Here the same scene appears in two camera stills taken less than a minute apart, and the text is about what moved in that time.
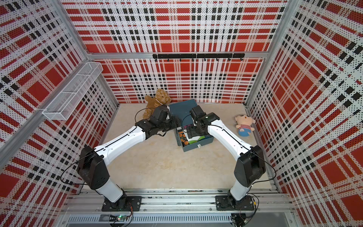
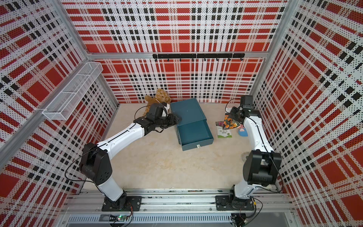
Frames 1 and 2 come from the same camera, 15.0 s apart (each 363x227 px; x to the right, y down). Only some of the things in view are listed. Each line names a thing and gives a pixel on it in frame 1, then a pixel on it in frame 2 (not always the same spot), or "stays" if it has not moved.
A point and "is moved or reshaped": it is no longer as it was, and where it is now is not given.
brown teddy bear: x=162 y=97 stays
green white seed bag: x=194 y=139 is moved or reshaped
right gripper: x=191 y=132 → x=232 y=112
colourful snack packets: x=183 y=137 → x=229 y=123
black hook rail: x=234 y=55 stays
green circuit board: x=117 y=218 stays
